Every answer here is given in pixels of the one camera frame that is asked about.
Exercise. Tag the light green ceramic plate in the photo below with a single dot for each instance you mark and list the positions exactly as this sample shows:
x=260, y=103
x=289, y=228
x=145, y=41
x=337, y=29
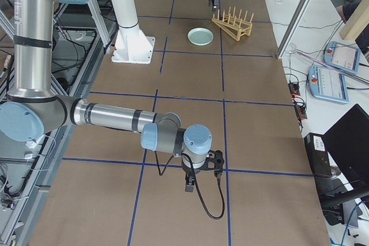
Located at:
x=200, y=36

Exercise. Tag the wooden plate rack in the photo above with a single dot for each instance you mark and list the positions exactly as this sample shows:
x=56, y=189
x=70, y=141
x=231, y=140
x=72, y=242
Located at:
x=236, y=25

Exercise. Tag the black box with label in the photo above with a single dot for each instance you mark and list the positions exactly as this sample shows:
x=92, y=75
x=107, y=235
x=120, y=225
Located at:
x=317, y=155

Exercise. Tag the seated person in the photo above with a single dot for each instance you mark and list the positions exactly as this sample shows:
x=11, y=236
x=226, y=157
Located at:
x=346, y=10

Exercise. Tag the near blue teach pendant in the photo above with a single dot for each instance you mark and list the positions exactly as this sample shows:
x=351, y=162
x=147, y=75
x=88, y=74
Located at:
x=327, y=84

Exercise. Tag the blue teach pendant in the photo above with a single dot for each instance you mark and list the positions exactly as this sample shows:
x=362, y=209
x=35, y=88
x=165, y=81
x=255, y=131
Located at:
x=342, y=56
x=327, y=84

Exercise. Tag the far blue teach pendant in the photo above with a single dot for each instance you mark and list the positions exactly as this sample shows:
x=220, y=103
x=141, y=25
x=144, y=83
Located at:
x=342, y=56

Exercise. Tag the black laptop monitor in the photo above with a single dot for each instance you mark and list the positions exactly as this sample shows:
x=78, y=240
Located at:
x=347, y=143

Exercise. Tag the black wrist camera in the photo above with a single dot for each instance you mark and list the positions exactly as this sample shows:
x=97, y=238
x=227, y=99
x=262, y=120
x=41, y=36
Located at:
x=214, y=162

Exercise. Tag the aluminium frame post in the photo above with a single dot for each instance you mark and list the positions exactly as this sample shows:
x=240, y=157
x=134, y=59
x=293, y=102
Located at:
x=292, y=27

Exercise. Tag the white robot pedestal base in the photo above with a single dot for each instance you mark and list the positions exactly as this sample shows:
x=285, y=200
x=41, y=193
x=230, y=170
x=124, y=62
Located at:
x=131, y=45

